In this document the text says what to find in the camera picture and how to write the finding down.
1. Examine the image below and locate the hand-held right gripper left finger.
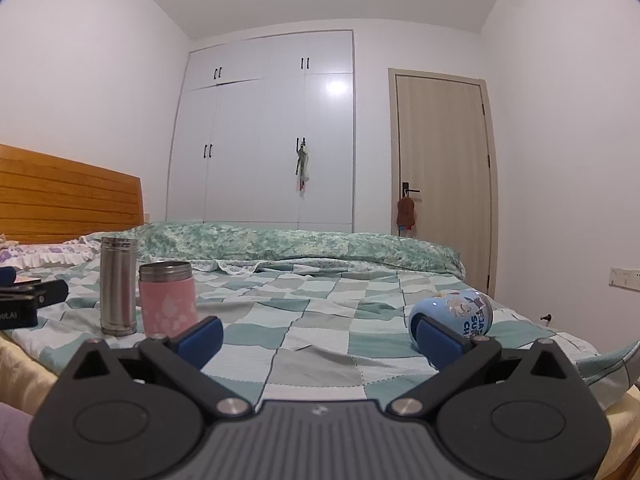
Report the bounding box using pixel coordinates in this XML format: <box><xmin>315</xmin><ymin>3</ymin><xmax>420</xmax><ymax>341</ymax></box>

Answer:
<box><xmin>60</xmin><ymin>316</ymin><xmax>254</xmax><ymax>417</ymax></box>

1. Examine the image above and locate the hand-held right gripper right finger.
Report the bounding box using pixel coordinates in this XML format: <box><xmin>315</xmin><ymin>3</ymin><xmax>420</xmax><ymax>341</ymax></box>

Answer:
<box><xmin>391</xmin><ymin>317</ymin><xmax>584</xmax><ymax>417</ymax></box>

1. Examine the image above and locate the blue printed cup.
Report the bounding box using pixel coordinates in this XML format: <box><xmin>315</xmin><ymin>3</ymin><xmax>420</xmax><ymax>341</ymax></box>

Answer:
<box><xmin>409</xmin><ymin>289</ymin><xmax>495</xmax><ymax>349</ymax></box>

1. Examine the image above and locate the pink steel-rimmed cup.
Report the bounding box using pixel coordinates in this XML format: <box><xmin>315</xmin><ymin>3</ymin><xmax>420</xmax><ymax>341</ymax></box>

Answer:
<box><xmin>138</xmin><ymin>261</ymin><xmax>199</xmax><ymax>339</ymax></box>

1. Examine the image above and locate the tall stainless steel cup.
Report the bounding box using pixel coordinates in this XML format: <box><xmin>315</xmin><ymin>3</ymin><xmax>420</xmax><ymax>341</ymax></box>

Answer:
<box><xmin>100</xmin><ymin>236</ymin><xmax>138</xmax><ymax>337</ymax></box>

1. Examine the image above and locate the purple floral pillow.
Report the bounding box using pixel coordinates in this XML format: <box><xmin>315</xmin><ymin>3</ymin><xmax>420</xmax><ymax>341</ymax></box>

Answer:
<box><xmin>0</xmin><ymin>233</ymin><xmax>103</xmax><ymax>269</ymax></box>

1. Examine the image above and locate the yellow mattress cover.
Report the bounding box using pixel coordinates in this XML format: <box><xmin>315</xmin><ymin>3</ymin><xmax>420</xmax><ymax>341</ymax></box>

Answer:
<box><xmin>0</xmin><ymin>332</ymin><xmax>63</xmax><ymax>411</ymax></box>

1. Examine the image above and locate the wooden headboard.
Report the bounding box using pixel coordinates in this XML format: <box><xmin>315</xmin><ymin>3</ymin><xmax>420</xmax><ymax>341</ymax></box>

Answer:
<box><xmin>0</xmin><ymin>143</ymin><xmax>146</xmax><ymax>246</ymax></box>

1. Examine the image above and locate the green checkered bed sheet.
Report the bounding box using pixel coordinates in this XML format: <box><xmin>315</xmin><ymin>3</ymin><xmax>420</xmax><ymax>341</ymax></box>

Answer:
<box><xmin>10</xmin><ymin>257</ymin><xmax>603</xmax><ymax>411</ymax></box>

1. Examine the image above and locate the mauve cloth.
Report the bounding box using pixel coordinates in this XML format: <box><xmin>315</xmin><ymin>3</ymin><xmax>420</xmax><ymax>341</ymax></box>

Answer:
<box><xmin>0</xmin><ymin>402</ymin><xmax>47</xmax><ymax>480</ymax></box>

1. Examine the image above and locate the brown hanging pouch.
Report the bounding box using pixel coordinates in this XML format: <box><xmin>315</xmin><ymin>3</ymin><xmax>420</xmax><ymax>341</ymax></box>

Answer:
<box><xmin>396</xmin><ymin>194</ymin><xmax>419</xmax><ymax>237</ymax></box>

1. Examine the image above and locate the green floral quilt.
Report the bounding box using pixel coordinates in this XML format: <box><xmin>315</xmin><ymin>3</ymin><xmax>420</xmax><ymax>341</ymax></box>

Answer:
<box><xmin>92</xmin><ymin>221</ymin><xmax>466</xmax><ymax>282</ymax></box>

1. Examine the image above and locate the light wooden door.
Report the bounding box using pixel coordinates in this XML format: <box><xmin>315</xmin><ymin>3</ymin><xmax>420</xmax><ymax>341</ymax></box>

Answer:
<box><xmin>388</xmin><ymin>67</ymin><xmax>500</xmax><ymax>302</ymax></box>

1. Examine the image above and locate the teal cloth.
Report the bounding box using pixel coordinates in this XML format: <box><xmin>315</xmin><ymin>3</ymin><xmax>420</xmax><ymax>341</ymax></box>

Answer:
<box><xmin>575</xmin><ymin>340</ymin><xmax>640</xmax><ymax>412</ymax></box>

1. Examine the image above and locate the white wardrobe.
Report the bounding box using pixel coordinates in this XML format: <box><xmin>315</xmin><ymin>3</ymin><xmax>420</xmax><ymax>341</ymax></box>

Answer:
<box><xmin>165</xmin><ymin>29</ymin><xmax>356</xmax><ymax>234</ymax></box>

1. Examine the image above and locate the wall switch panel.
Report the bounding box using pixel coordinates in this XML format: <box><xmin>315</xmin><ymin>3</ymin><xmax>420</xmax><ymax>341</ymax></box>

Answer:
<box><xmin>608</xmin><ymin>267</ymin><xmax>640</xmax><ymax>292</ymax></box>

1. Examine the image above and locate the hanging ornament on wardrobe handle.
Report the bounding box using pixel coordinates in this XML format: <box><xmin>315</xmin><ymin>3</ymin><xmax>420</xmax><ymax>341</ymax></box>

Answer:
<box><xmin>293</xmin><ymin>147</ymin><xmax>314</xmax><ymax>194</ymax></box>

